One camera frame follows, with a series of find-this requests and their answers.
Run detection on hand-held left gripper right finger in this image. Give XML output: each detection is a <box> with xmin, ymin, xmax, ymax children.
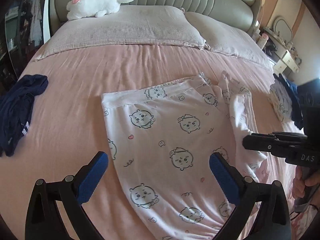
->
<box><xmin>209</xmin><ymin>152</ymin><xmax>292</xmax><ymax>240</ymax></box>

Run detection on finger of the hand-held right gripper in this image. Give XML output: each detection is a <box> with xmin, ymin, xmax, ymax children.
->
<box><xmin>252</xmin><ymin>131</ymin><xmax>307</xmax><ymax>141</ymax></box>
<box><xmin>242</xmin><ymin>134</ymin><xmax>291</xmax><ymax>156</ymax></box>

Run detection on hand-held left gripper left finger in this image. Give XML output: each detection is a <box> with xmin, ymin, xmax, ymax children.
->
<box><xmin>25</xmin><ymin>151</ymin><xmax>109</xmax><ymax>240</ymax></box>

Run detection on cartoon print pajama pants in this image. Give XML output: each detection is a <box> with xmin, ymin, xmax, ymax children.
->
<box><xmin>101</xmin><ymin>72</ymin><xmax>270</xmax><ymax>240</ymax></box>

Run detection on person's right hand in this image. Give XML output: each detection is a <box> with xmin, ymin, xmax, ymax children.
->
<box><xmin>292</xmin><ymin>167</ymin><xmax>320</xmax><ymax>205</ymax></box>

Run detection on folded navy striped pants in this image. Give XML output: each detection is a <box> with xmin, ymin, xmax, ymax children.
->
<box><xmin>274</xmin><ymin>74</ymin><xmax>304</xmax><ymax>129</ymax></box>

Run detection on white dressing table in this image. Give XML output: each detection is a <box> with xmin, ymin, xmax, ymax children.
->
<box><xmin>264</xmin><ymin>27</ymin><xmax>302</xmax><ymax>75</ymax></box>

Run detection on black bag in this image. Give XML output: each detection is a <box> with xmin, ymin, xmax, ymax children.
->
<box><xmin>265</xmin><ymin>41</ymin><xmax>278</xmax><ymax>56</ymax></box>

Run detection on rounded vanity mirror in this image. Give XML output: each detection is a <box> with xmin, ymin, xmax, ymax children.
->
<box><xmin>272</xmin><ymin>16</ymin><xmax>293</xmax><ymax>39</ymax></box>

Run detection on bed with pink sheet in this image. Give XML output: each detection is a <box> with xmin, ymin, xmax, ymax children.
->
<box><xmin>0</xmin><ymin>5</ymin><xmax>320</xmax><ymax>240</ymax></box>

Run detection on navy blue garment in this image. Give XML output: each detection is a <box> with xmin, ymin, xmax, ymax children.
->
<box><xmin>0</xmin><ymin>74</ymin><xmax>48</xmax><ymax>157</ymax></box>

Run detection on pale checked pillow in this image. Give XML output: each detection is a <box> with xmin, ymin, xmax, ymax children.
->
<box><xmin>35</xmin><ymin>5</ymin><xmax>207</xmax><ymax>60</ymax></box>
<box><xmin>185</xmin><ymin>11</ymin><xmax>274</xmax><ymax>72</ymax></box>

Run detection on dark glass door wardrobe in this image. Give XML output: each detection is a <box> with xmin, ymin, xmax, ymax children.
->
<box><xmin>0</xmin><ymin>0</ymin><xmax>54</xmax><ymax>95</ymax></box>

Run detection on large white plush toy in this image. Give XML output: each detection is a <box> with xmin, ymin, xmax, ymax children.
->
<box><xmin>66</xmin><ymin>0</ymin><xmax>134</xmax><ymax>20</ymax></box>

